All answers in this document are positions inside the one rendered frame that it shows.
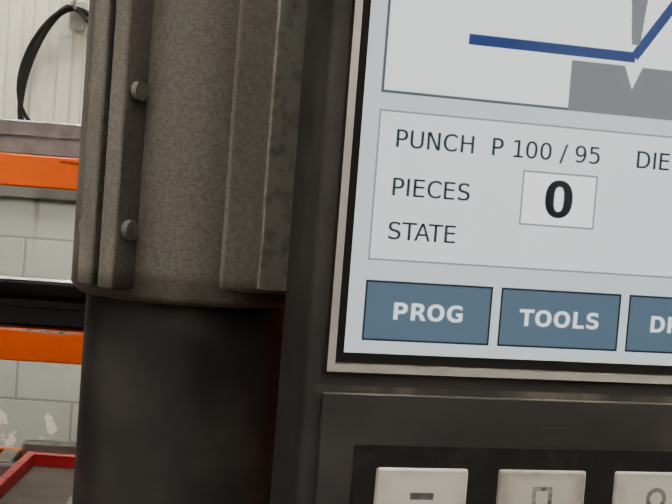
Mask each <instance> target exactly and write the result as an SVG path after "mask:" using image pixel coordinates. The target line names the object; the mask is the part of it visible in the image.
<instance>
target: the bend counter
mask: <svg viewBox="0 0 672 504"><path fill-rule="evenodd" d="M597 183H598V176H590V175H578V174H566V173H554V172H542V171H530V170H523V180H522V192H521V204H520V216H519V225H532V226H546V227H560V228H574V229H588V230H593V228H594V217H595V205H596V194H597Z"/></svg>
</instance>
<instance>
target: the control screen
mask: <svg viewBox="0 0 672 504"><path fill-rule="evenodd" d="M523 170H530V171H542V172H554V173H566V174H578V175H590V176H598V183H597V194H596V205H595V217H594V228H593V230H588V229H574V228H560V227H546V226H532V225H519V216H520V204H521V192H522V180H523ZM344 352H350V353H374V354H398V355H422V356H446V357H470V358H494V359H518V360H542V361H566V362H590V363H614V364H638V365H662V366H672V0H371V9H370V22H369V35H368V48H367V61H366V73H365V86H364V99H363V112H362V125H361V137H360V150H359V163H358V176H357V189H356V201H355V214H354V227H353V240H352V252H351V265H350V278H349V291H348V304H347V316H346V329H345V342H344Z"/></svg>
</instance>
